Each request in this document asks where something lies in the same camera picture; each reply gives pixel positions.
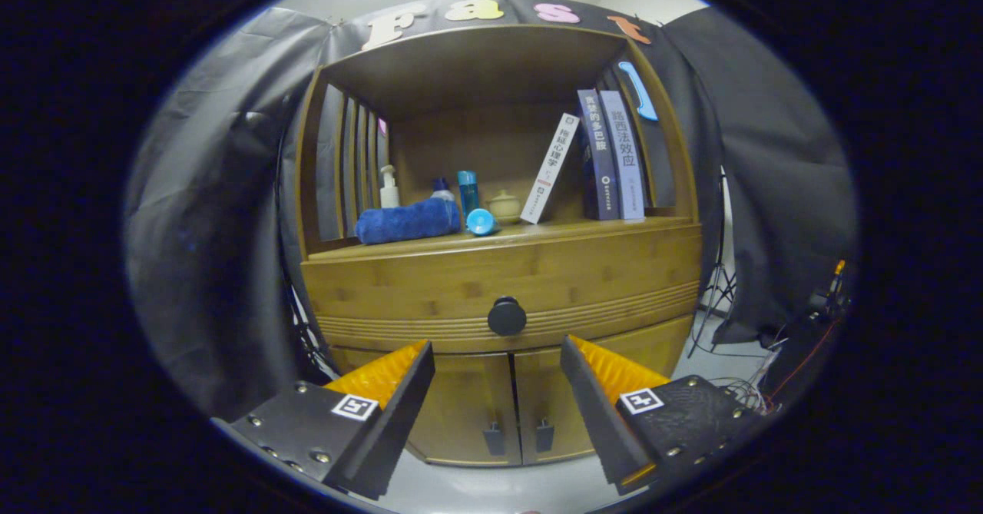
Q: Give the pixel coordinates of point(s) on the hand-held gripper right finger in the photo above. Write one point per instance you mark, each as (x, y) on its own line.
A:
(595, 414)

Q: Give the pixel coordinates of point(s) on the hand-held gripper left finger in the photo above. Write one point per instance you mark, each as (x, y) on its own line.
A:
(399, 414)

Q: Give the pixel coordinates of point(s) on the blue and white tube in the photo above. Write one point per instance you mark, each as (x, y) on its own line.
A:
(481, 222)

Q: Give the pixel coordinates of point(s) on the wooden cabinet door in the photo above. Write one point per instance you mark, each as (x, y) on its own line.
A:
(461, 399)
(545, 391)

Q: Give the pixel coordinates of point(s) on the wooden countertop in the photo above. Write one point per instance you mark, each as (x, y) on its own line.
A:
(553, 233)

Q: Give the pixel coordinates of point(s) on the wooden cabinet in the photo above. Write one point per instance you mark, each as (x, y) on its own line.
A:
(491, 145)

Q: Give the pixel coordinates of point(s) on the black backdrop stand legs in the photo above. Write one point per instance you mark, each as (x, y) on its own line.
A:
(307, 337)

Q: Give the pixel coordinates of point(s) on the rolled blue towel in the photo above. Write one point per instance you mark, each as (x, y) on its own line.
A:
(407, 222)

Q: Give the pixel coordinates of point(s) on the black equipment with orange clamp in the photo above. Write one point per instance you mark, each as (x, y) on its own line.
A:
(799, 360)

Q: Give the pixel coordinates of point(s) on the white pump bottle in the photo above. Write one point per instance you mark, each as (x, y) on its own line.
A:
(389, 193)

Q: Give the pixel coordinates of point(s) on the beige lidded teacup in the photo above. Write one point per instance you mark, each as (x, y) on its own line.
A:
(505, 207)

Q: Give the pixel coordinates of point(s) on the white bottle with blue cap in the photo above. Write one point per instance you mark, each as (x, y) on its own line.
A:
(441, 190)

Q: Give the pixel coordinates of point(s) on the clear blue bottle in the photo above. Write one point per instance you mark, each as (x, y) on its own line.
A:
(468, 191)

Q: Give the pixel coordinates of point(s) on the white book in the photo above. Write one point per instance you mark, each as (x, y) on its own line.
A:
(549, 168)

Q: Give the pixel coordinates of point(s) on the dark blue book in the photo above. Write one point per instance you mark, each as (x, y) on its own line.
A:
(599, 160)

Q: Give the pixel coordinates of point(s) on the lavender book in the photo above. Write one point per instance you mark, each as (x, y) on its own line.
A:
(623, 160)

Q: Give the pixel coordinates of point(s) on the black backdrop cloth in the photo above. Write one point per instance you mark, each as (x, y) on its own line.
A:
(215, 230)

